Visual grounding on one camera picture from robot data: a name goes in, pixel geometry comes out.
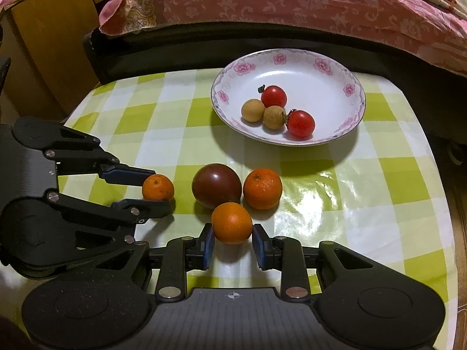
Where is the wooden cabinet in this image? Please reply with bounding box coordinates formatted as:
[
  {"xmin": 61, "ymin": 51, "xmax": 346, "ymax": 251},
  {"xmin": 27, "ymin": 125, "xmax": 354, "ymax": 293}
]
[{"xmin": 1, "ymin": 0, "xmax": 108, "ymax": 120}]

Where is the pink floral bed quilt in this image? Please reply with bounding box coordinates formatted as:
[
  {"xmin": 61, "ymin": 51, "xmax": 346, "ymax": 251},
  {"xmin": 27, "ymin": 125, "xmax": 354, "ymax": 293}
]
[{"xmin": 99, "ymin": 0, "xmax": 466, "ymax": 75}]

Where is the dark purple tomato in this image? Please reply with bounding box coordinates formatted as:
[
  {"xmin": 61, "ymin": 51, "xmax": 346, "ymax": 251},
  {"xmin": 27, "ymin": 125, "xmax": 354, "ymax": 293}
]
[{"xmin": 191, "ymin": 164, "xmax": 242, "ymax": 209}]

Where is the red cherry tomato with stem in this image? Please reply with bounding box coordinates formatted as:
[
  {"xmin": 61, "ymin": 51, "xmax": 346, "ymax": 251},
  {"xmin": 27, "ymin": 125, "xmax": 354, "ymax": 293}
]
[{"xmin": 258, "ymin": 85, "xmax": 287, "ymax": 108}]

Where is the green checkered tablecloth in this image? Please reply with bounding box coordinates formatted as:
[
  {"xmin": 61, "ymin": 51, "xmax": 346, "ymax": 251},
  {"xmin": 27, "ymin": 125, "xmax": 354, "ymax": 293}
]
[{"xmin": 0, "ymin": 66, "xmax": 459, "ymax": 350}]

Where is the light brown longan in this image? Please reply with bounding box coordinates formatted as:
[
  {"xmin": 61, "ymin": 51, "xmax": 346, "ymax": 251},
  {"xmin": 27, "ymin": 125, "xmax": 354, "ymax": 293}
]
[{"xmin": 241, "ymin": 99, "xmax": 265, "ymax": 123}]

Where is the dark bed frame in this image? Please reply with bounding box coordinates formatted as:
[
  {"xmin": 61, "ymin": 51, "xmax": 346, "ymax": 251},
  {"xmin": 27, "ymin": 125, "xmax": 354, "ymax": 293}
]
[{"xmin": 83, "ymin": 22, "xmax": 466, "ymax": 89}]

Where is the orange tomato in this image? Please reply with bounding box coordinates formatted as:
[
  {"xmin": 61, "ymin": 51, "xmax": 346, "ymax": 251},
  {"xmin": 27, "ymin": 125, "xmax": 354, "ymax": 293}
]
[{"xmin": 211, "ymin": 202, "xmax": 252, "ymax": 245}]

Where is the white floral plate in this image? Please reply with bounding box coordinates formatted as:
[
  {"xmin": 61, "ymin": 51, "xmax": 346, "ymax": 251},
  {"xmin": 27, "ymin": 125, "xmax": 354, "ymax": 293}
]
[{"xmin": 210, "ymin": 48, "xmax": 367, "ymax": 146}]

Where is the small orange mandarin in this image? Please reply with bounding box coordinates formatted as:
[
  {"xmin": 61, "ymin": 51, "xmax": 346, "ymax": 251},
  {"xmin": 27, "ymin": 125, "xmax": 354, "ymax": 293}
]
[{"xmin": 142, "ymin": 174, "xmax": 175, "ymax": 202}]

